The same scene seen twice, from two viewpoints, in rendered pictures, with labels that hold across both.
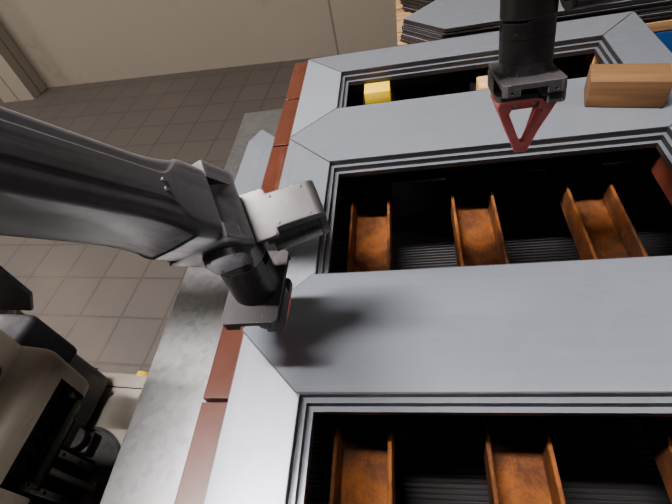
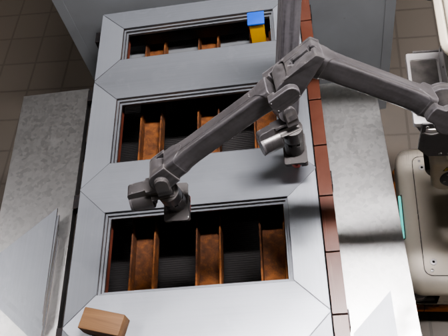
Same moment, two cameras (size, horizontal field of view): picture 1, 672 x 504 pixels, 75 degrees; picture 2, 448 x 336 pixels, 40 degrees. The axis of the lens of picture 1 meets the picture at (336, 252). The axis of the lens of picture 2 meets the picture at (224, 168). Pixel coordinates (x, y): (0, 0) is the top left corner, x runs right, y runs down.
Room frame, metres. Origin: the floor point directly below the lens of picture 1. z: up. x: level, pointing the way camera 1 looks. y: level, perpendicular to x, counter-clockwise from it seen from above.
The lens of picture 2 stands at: (1.28, -0.14, 2.42)
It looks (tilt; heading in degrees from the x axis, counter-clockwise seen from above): 57 degrees down; 178
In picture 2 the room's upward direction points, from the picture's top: 17 degrees counter-clockwise
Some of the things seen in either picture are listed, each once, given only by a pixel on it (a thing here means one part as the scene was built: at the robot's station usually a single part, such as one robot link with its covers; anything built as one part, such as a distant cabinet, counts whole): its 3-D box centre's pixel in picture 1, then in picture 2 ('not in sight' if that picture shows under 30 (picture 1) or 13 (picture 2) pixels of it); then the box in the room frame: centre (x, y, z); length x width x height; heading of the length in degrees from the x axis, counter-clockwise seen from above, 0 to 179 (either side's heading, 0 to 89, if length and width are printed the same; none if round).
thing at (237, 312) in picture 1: (250, 275); (294, 145); (0.33, 0.10, 0.97); 0.10 x 0.07 x 0.07; 164
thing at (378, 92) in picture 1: (377, 93); not in sight; (0.94, -0.19, 0.79); 0.06 x 0.05 x 0.04; 74
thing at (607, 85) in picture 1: (626, 85); (104, 323); (0.62, -0.56, 0.87); 0.12 x 0.06 x 0.05; 59
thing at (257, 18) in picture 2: not in sight; (255, 19); (-0.28, 0.17, 0.88); 0.06 x 0.06 x 0.02; 74
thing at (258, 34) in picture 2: not in sight; (259, 39); (-0.28, 0.17, 0.78); 0.05 x 0.05 x 0.19; 74
